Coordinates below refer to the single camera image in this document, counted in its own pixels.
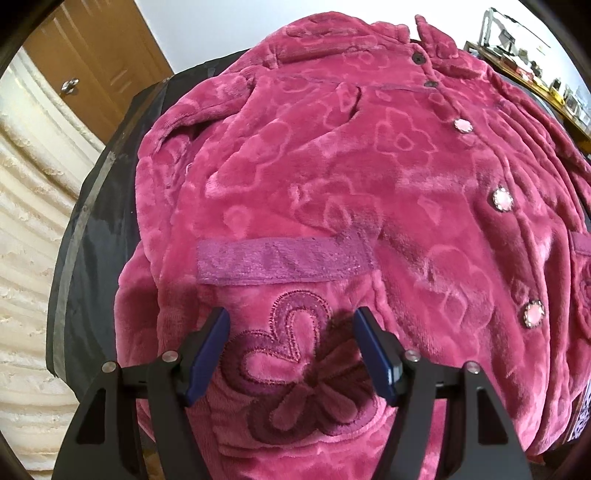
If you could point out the metal frame stand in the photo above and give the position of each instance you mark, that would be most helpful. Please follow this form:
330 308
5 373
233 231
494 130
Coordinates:
498 27

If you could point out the wooden desk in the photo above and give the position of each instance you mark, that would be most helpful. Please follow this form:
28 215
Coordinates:
540 78

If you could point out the wooden door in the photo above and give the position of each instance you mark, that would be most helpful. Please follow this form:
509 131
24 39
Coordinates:
101 55

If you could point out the metal door knob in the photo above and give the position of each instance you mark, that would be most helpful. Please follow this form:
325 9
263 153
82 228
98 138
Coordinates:
69 86

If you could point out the dark grey bed cover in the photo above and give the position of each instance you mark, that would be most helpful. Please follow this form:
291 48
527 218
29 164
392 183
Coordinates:
101 221

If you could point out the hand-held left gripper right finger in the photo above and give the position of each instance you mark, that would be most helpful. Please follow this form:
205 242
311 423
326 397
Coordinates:
376 355

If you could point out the purple dotted cloth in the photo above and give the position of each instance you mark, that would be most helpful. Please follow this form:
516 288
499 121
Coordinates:
582 410

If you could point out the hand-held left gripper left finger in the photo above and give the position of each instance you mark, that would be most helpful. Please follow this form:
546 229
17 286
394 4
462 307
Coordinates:
207 355

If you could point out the pink fleece robe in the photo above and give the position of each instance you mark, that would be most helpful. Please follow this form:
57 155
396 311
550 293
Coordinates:
323 184

